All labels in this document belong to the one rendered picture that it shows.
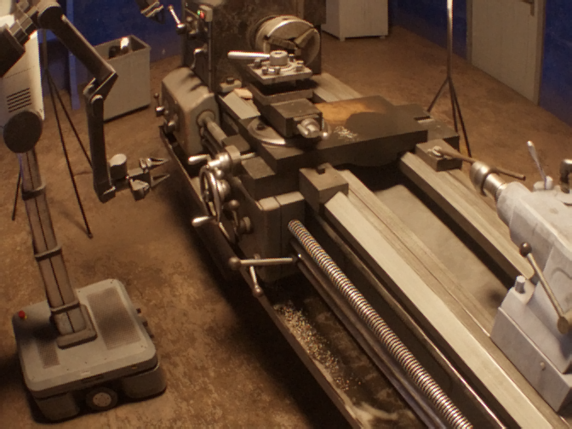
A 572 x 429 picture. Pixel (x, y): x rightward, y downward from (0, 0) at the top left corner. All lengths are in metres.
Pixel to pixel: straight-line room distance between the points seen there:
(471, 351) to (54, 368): 1.53
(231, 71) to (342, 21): 3.56
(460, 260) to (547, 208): 0.59
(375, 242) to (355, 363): 0.44
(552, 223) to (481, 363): 0.37
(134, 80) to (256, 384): 2.80
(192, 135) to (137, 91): 1.98
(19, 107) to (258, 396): 1.47
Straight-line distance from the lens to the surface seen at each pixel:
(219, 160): 2.00
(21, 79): 1.75
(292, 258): 2.01
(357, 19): 6.17
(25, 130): 1.82
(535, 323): 1.34
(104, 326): 2.38
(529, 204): 1.37
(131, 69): 4.55
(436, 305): 1.53
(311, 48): 2.50
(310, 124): 1.88
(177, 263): 3.04
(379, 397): 1.87
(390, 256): 1.66
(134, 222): 3.38
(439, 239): 1.96
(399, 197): 2.13
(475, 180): 1.54
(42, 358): 2.33
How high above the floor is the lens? 1.85
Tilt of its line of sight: 35 degrees down
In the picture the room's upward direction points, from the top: straight up
